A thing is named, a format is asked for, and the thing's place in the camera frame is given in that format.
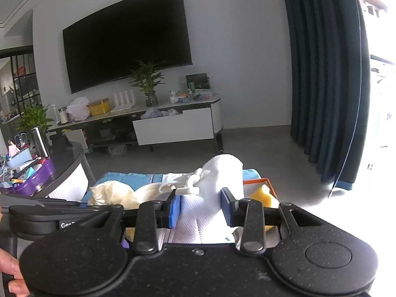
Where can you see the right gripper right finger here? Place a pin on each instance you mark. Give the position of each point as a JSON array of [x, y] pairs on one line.
[[249, 215]]

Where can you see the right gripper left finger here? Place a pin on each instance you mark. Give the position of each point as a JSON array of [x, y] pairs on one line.
[[153, 215]]

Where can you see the person's left hand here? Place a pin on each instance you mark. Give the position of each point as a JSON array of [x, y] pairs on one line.
[[10, 266]]

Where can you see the purple tissue pack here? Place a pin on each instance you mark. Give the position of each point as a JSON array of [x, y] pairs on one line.
[[125, 244]]

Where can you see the yellow sponge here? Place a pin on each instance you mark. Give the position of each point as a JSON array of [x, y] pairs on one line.
[[263, 195]]

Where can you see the orange rimmed white tray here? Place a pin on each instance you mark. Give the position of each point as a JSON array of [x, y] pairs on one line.
[[251, 185]]

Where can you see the purple tin tray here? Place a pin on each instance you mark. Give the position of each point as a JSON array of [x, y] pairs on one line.
[[35, 182]]

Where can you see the cream rubber glove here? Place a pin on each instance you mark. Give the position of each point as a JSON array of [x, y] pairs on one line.
[[115, 192]]

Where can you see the blue striped towel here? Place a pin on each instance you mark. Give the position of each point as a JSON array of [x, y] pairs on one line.
[[136, 180]]

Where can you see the round black side table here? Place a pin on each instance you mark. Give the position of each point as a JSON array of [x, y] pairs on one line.
[[72, 178]]

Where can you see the potted plant on table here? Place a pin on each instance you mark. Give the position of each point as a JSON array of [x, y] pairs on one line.
[[35, 116]]

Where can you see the white tv cabinet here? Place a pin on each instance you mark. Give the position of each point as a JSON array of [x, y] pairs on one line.
[[196, 120]]

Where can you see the white plastic bag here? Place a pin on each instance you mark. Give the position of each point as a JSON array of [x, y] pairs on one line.
[[78, 110]]

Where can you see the yellow box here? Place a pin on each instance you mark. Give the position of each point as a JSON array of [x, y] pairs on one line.
[[99, 107]]

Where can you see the white wifi router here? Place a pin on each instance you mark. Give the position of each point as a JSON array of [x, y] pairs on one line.
[[123, 101]]

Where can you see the dark green picture box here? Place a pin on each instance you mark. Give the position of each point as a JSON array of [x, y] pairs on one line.
[[198, 82]]

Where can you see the potted plant on cabinet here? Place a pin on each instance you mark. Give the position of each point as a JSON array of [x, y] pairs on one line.
[[147, 77]]

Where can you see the dark teal curtain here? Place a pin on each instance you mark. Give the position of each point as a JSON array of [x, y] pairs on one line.
[[330, 85]]

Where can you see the black wall television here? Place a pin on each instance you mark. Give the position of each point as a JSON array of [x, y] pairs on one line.
[[111, 43]]

